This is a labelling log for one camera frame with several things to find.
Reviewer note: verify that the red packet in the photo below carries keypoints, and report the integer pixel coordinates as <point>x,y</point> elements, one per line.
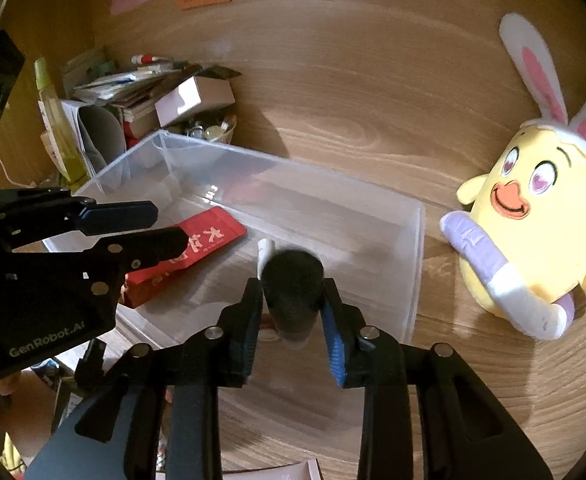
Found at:
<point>213,227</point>

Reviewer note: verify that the small white cardboard box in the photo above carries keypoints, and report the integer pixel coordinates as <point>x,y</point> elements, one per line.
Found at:
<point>193,100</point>

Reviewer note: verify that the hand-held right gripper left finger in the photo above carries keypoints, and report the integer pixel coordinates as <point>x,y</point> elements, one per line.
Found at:
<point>251,325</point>

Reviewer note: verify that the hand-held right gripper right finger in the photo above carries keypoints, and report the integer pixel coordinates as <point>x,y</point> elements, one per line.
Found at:
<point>334,345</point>

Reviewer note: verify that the white bowl of small items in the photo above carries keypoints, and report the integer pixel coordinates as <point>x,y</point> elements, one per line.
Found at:
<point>218,132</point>

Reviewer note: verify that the red box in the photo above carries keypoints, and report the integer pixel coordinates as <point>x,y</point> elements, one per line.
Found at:
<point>132,136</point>

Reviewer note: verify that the white folded papers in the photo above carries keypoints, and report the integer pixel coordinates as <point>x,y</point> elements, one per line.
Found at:
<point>98,130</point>

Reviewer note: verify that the clear plastic storage box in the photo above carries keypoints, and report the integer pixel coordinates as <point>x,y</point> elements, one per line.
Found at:
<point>323,210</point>

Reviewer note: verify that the yellow-green spray bottle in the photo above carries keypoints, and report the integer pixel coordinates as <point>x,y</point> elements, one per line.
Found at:
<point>58,125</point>

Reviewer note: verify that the stack of books and booklets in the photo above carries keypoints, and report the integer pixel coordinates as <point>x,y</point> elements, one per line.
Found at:
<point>123,90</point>

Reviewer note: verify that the yellow chick plush toy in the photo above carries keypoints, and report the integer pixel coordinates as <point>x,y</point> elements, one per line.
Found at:
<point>538,240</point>

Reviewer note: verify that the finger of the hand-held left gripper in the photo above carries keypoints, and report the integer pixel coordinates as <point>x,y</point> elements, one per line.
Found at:
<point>118,216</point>
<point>148,250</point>

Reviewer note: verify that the red and white marker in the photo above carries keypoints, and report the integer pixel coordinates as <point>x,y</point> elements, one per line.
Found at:
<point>148,59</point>

